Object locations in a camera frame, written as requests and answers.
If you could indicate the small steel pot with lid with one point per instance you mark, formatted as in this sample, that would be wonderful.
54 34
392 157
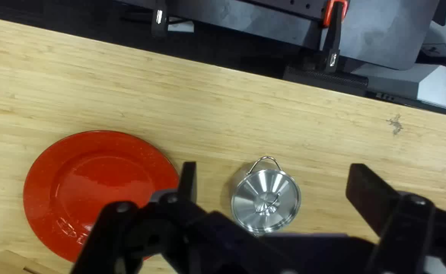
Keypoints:
268 195

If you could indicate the black table clamp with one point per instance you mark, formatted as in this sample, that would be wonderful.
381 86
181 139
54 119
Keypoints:
159 17

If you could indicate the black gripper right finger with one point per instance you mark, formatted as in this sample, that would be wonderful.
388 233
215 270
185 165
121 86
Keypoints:
410 229

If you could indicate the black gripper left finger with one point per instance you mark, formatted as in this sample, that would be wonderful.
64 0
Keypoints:
131 229

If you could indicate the red round plate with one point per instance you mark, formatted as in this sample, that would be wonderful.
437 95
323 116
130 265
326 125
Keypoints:
90 188

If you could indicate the white box with black print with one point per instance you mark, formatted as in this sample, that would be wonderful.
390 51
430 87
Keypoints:
445 89

